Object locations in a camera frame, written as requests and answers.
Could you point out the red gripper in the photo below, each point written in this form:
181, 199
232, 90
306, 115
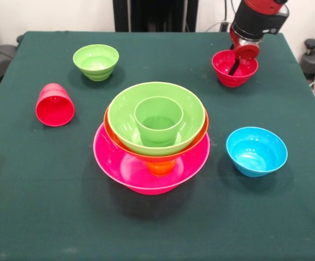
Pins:
247, 51

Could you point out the small red bowl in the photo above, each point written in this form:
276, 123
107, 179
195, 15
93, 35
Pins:
224, 69

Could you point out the green cup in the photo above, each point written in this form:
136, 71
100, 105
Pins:
157, 127

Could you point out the large green bowl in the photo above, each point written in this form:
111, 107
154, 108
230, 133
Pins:
119, 119

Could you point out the orange cup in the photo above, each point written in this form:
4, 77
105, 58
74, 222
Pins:
160, 168

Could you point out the large orange bowl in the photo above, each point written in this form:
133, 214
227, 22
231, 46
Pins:
112, 133

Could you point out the large pink bowl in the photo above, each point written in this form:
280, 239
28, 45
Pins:
106, 160

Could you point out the red cup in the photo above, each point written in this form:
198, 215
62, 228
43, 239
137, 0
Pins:
55, 110

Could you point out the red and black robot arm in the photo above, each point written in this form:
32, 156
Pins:
259, 19

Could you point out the black power plug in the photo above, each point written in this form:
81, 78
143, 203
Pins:
223, 26

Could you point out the small blue bowl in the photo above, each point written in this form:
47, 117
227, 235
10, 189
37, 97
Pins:
255, 155

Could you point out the small green bowl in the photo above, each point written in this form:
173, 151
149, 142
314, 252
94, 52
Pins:
95, 61

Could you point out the dark green tablecloth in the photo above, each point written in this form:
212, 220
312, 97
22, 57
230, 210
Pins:
157, 223

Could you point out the black office chair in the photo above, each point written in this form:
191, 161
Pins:
0, 58

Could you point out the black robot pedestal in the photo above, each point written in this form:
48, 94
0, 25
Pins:
157, 13

